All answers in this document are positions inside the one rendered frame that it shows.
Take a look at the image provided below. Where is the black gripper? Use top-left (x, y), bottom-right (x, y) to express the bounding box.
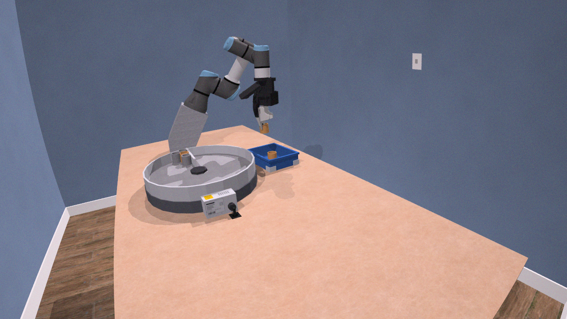
top-left (253, 77), bottom-right (279, 130)

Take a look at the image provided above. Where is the grey round turntable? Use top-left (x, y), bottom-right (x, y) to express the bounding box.
top-left (143, 145), bottom-right (257, 219)

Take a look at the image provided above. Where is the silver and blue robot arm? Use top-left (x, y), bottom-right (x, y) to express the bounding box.
top-left (184, 36), bottom-right (270, 113)

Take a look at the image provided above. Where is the blue crate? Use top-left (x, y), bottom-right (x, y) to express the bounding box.
top-left (248, 143), bottom-right (299, 172)

